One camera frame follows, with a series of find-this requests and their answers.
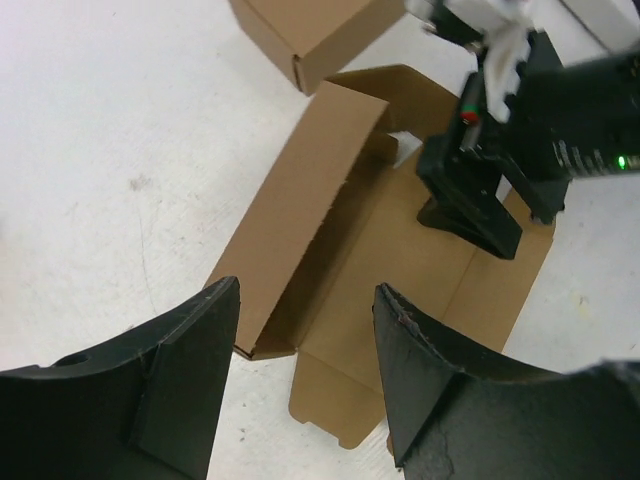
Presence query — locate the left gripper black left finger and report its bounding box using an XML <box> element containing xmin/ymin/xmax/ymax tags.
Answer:
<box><xmin>1</xmin><ymin>276</ymin><xmax>240</xmax><ymax>479</ymax></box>

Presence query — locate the rectangular closed cardboard box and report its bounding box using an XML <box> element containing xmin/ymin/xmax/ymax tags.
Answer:
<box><xmin>230</xmin><ymin>0</ymin><xmax>405</xmax><ymax>96</ymax></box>

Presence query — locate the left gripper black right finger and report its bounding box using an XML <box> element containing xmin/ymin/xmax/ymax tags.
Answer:
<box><xmin>373</xmin><ymin>284</ymin><xmax>639</xmax><ymax>479</ymax></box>

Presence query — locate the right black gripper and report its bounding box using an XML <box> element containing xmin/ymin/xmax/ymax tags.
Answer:
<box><xmin>417</xmin><ymin>30</ymin><xmax>639</xmax><ymax>260</ymax></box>

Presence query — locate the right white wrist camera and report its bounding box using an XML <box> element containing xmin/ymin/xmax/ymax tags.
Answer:
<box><xmin>404</xmin><ymin>0</ymin><xmax>534</xmax><ymax>123</ymax></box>

